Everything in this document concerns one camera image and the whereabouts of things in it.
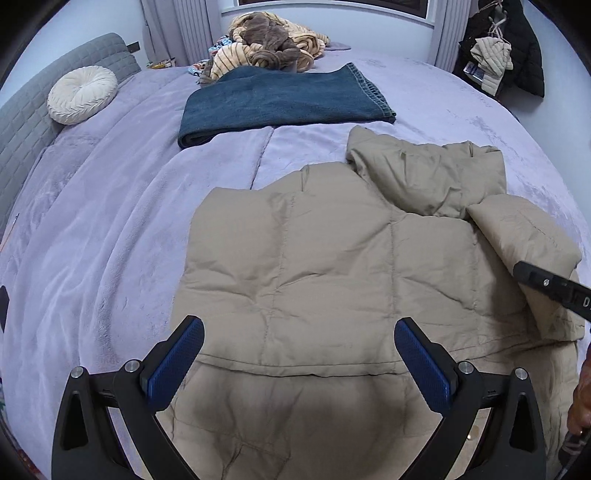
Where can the person's right hand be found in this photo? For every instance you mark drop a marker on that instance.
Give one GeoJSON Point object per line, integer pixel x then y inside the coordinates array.
{"type": "Point", "coordinates": [581, 406]}

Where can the grey quilted headboard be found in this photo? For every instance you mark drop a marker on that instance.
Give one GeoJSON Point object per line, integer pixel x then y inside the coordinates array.
{"type": "Point", "coordinates": [32, 106]}

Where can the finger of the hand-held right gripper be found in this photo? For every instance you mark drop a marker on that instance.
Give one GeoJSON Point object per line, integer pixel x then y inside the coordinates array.
{"type": "Point", "coordinates": [549, 284]}

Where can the black hanging jacket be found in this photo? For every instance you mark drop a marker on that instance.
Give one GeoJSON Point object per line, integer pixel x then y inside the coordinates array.
{"type": "Point", "coordinates": [528, 50]}

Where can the tan striped plush blanket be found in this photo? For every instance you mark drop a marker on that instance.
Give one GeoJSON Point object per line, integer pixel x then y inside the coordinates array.
{"type": "Point", "coordinates": [304, 44]}

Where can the colourful printed cloth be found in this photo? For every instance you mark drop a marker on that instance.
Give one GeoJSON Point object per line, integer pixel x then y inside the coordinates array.
{"type": "Point", "coordinates": [203, 69]}

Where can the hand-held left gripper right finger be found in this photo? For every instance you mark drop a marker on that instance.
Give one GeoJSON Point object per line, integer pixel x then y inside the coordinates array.
{"type": "Point", "coordinates": [422, 364]}

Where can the round white pleated pillow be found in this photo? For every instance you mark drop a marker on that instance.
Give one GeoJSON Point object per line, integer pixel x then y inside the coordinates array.
{"type": "Point", "coordinates": [82, 94]}

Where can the grey curtain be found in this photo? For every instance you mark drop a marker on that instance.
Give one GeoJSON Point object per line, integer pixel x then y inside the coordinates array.
{"type": "Point", "coordinates": [450, 32]}
{"type": "Point", "coordinates": [184, 27]}

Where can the folded blue jeans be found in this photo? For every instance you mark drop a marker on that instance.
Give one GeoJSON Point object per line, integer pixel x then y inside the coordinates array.
{"type": "Point", "coordinates": [281, 101]}

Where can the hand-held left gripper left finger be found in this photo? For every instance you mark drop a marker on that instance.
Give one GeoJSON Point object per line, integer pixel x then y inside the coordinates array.
{"type": "Point", "coordinates": [178, 364]}

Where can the beige puffer jacket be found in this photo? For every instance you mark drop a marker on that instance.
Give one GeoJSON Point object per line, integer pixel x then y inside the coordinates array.
{"type": "Point", "coordinates": [332, 258]}
{"type": "Point", "coordinates": [491, 62]}

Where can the brown plush cloth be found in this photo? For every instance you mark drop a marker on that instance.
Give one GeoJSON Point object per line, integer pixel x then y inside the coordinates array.
{"type": "Point", "coordinates": [270, 41]}

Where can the beige hanging puffer jacket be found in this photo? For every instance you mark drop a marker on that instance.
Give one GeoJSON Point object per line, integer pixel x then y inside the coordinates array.
{"type": "Point", "coordinates": [491, 62]}

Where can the lavender fleece bed blanket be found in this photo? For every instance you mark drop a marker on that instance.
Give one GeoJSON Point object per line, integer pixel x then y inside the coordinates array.
{"type": "Point", "coordinates": [115, 221]}

